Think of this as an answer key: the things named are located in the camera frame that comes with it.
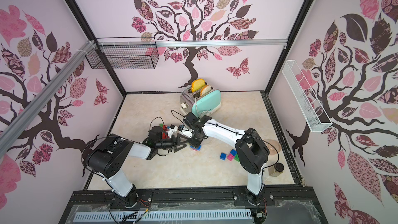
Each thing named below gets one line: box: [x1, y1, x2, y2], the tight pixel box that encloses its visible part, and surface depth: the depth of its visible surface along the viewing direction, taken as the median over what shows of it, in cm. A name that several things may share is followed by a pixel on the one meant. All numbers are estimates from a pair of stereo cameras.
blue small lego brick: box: [219, 152, 227, 161], surface depth 88 cm
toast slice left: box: [191, 78, 206, 93], surface depth 100 cm
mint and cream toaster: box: [179, 85, 222, 119], surface depth 97 cm
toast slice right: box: [199, 84, 212, 97], surface depth 96 cm
